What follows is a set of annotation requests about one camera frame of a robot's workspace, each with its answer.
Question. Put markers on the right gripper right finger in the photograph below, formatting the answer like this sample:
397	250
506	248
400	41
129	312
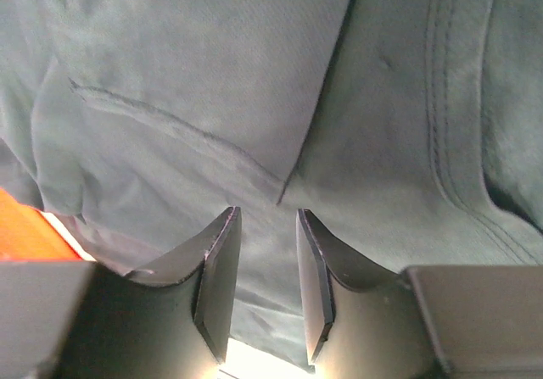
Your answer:
361	320

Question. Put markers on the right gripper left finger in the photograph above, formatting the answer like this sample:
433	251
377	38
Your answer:
169	319

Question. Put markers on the black t shirt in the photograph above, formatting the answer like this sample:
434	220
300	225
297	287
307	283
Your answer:
411	128

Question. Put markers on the red plastic bin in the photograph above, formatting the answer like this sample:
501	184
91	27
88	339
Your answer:
29	234

